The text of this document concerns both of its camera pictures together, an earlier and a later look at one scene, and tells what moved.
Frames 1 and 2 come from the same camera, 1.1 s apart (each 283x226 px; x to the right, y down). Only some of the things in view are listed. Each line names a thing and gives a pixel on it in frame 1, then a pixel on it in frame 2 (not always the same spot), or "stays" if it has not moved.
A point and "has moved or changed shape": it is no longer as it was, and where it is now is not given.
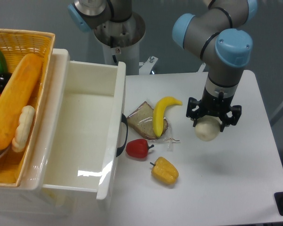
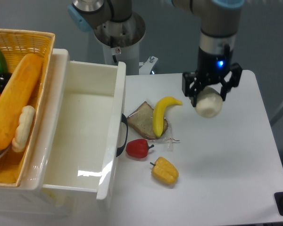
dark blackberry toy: x=0 y=80 stays
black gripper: x=212 y=104 -> x=212 y=68
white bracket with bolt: x=145 y=68 stays
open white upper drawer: x=81 y=144 stays
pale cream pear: x=207 y=128 has moved or changed shape
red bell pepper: x=138 y=148 stays
